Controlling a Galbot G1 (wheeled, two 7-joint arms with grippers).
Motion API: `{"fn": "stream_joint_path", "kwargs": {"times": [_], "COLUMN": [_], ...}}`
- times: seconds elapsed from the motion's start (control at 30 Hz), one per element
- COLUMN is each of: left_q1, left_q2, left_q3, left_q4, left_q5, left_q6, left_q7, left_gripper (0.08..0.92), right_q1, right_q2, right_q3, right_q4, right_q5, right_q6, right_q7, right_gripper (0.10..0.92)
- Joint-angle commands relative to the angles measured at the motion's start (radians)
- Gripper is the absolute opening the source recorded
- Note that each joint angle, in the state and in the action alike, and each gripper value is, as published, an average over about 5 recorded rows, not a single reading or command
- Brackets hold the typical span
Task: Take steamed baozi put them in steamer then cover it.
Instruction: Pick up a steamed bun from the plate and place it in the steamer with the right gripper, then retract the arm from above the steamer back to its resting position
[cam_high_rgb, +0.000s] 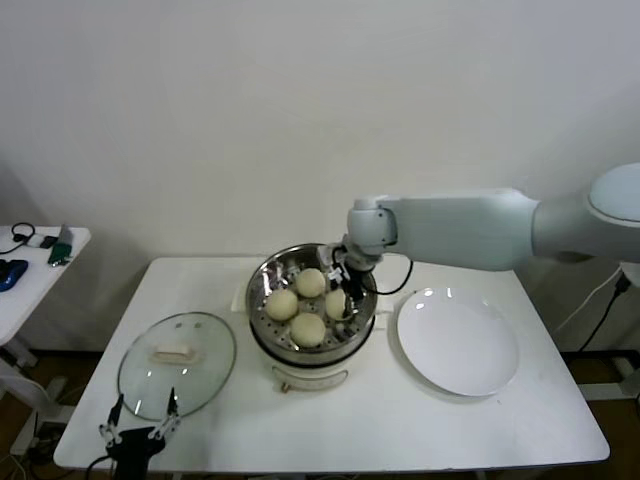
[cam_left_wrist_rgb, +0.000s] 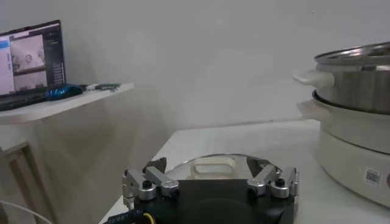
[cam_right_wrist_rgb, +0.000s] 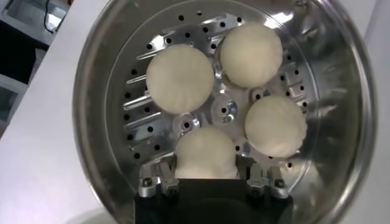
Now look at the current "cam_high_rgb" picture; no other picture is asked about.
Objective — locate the stainless steel steamer basket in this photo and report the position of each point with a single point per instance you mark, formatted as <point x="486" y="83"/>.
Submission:
<point x="270" y="280"/>

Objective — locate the small black device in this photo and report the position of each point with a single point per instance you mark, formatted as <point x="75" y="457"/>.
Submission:
<point x="47" y="243"/>

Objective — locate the blue object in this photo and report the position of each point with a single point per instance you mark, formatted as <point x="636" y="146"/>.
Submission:
<point x="10" y="274"/>

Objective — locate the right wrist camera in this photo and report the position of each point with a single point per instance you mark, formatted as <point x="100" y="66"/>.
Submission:
<point x="326" y="253"/>

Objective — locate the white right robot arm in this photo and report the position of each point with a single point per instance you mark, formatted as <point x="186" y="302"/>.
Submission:
<point x="460" y="230"/>

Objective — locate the white steamed baozi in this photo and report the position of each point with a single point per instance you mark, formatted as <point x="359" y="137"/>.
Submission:
<point x="310" y="282"/>
<point x="281" y="305"/>
<point x="307" y="329"/>
<point x="334" y="304"/>

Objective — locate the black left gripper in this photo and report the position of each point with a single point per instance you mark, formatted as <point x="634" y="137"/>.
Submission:
<point x="132" y="445"/>

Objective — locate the round glass pot lid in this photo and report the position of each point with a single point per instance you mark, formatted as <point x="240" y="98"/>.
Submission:
<point x="172" y="352"/>

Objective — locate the large white plate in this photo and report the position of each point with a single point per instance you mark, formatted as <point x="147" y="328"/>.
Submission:
<point x="457" y="342"/>

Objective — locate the white side table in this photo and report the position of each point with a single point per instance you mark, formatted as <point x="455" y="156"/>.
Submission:
<point x="35" y="280"/>

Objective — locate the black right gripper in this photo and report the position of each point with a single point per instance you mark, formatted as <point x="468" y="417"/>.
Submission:
<point x="356" y="282"/>

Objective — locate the green tool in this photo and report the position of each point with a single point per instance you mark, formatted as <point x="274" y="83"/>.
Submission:
<point x="61" y="250"/>

